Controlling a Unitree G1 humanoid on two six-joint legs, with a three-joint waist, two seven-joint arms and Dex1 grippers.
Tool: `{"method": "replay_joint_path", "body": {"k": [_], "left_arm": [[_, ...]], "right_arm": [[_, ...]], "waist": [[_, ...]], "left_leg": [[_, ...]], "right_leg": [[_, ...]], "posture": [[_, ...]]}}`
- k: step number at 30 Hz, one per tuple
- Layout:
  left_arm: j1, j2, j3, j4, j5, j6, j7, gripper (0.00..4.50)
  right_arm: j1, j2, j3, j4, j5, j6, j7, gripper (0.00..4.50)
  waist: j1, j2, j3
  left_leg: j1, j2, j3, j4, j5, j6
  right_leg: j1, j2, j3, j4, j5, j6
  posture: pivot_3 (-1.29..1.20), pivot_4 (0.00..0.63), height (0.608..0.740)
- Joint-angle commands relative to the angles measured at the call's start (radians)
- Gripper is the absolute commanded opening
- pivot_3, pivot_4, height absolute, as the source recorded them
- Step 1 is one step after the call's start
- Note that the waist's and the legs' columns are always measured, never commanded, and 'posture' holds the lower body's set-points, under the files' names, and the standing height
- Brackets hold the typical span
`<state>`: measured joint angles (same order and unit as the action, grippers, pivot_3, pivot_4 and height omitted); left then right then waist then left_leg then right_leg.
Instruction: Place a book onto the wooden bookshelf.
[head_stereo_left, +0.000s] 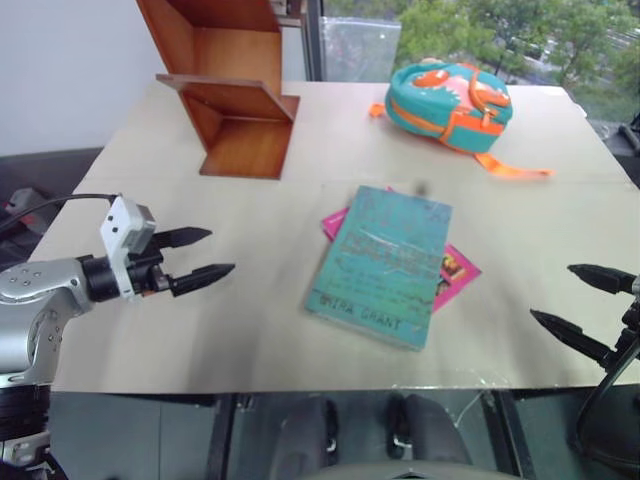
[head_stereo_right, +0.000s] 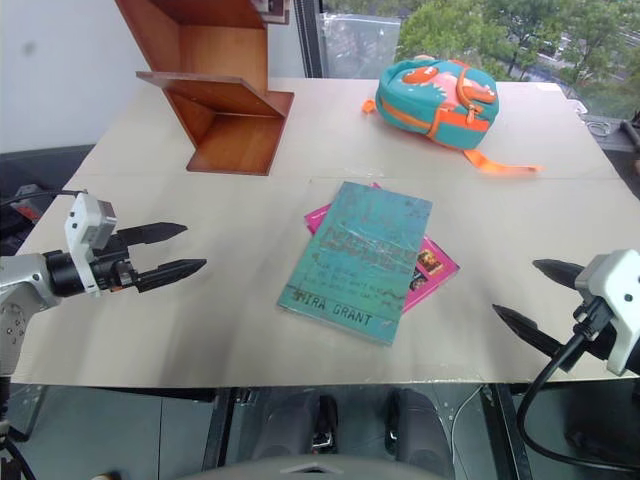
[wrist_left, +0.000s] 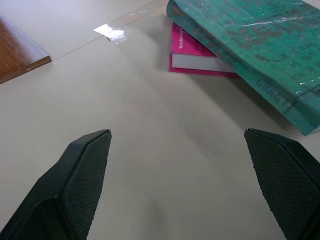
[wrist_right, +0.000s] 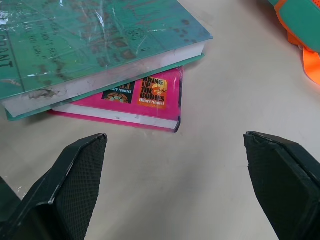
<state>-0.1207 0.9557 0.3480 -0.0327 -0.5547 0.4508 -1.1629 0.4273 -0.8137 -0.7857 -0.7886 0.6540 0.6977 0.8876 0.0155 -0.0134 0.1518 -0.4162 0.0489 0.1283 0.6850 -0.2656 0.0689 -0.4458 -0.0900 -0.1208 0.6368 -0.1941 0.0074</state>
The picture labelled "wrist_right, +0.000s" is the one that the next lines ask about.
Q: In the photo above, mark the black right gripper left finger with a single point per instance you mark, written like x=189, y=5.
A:
x=72, y=185

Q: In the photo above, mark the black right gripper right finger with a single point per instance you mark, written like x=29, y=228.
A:
x=282, y=180

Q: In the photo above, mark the pink hardcover book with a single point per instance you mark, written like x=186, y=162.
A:
x=152, y=105

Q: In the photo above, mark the green hardcover book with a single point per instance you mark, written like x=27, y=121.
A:
x=75, y=45

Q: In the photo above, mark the orange and teal object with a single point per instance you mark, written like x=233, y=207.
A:
x=302, y=27

